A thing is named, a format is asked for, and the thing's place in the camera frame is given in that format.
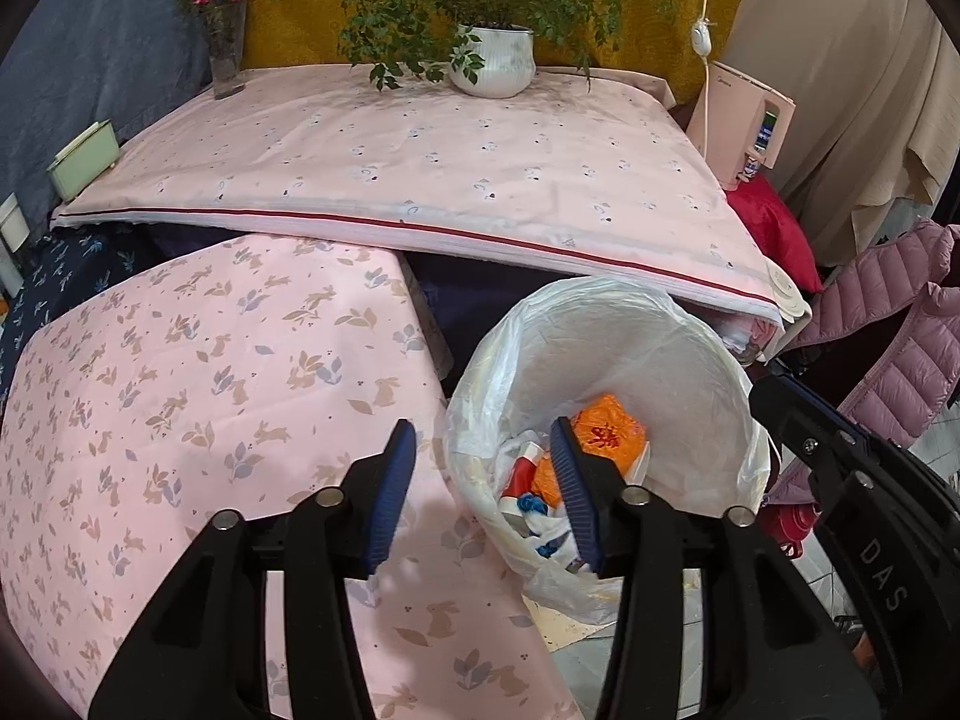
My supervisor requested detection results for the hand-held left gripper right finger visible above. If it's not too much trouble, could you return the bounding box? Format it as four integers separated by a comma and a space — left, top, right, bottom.
550, 416, 882, 720

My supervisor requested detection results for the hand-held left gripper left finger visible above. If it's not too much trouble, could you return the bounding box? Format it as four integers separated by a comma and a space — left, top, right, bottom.
88, 418, 418, 720

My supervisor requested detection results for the orange red-print wrapper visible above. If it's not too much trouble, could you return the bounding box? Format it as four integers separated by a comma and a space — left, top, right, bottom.
572, 394, 650, 472

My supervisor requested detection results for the pink cloth with red stripe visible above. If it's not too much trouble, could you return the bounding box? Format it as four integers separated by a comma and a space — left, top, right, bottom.
51, 64, 790, 325

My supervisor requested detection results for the pink puffer jacket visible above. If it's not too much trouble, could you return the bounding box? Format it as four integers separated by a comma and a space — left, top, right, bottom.
765, 221, 960, 505

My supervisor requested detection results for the trash bin with white bag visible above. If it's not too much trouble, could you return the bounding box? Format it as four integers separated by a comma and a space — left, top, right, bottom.
444, 277, 773, 625

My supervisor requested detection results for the red container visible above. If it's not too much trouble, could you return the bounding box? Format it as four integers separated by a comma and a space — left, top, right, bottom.
771, 502, 820, 557

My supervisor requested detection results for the blue grey backdrop cloth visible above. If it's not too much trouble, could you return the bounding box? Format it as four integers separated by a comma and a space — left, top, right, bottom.
0, 0, 250, 233

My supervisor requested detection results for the navy floral cloth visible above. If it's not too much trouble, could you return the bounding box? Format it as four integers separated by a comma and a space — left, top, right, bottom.
0, 229, 155, 421

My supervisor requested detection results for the mustard yellow backdrop cloth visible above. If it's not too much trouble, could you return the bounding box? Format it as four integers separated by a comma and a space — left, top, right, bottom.
244, 0, 758, 107

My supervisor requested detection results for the red cushion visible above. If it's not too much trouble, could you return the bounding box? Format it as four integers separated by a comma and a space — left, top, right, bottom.
724, 176, 824, 295

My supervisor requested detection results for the dark purple cloth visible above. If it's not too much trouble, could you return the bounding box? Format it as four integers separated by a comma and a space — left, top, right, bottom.
401, 251, 575, 383

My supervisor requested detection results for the glass vase with red flowers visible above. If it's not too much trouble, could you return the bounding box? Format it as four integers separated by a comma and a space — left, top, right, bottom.
176, 0, 263, 101

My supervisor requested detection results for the beige curtain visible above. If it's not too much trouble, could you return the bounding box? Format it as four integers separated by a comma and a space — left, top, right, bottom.
720, 0, 960, 269

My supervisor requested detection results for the white cable with switch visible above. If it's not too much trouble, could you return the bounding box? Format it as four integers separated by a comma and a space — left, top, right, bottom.
690, 0, 722, 85

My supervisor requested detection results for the pink water dispenser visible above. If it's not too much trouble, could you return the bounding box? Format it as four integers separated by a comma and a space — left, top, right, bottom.
686, 61, 798, 192

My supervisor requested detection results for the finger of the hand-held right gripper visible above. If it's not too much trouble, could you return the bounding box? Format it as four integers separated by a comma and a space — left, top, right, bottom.
750, 371, 960, 720

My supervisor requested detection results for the light green box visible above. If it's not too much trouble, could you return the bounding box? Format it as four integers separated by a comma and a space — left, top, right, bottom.
46, 120, 121, 203

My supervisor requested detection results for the potted plant in white pot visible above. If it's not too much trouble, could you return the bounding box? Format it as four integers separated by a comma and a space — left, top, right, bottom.
337, 0, 676, 100

